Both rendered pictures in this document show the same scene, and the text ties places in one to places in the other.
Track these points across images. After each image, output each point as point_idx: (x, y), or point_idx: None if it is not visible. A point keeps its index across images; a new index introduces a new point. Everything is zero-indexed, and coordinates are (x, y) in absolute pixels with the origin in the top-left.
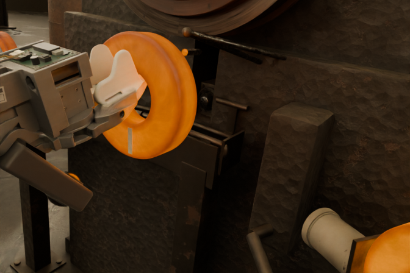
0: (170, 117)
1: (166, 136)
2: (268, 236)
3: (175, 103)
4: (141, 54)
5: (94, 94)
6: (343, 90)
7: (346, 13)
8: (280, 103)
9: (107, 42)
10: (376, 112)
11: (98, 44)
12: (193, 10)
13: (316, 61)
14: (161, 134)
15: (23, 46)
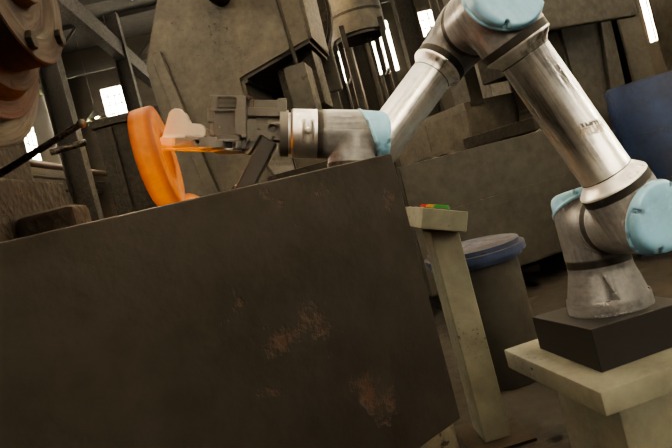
0: (177, 162)
1: (181, 176)
2: None
3: (174, 151)
4: (159, 121)
5: (209, 132)
6: (25, 199)
7: None
8: (5, 229)
9: (150, 113)
10: (41, 211)
11: (176, 108)
12: (15, 113)
13: (2, 178)
14: (180, 175)
15: (223, 95)
